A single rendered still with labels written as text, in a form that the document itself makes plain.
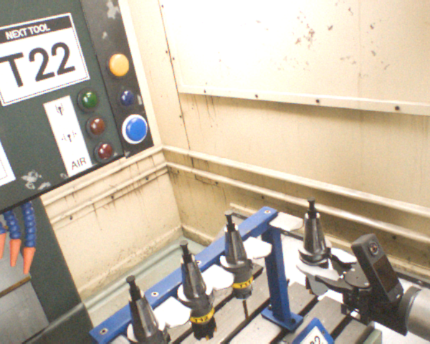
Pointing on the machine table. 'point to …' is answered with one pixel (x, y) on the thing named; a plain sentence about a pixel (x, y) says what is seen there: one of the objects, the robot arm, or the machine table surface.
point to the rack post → (278, 284)
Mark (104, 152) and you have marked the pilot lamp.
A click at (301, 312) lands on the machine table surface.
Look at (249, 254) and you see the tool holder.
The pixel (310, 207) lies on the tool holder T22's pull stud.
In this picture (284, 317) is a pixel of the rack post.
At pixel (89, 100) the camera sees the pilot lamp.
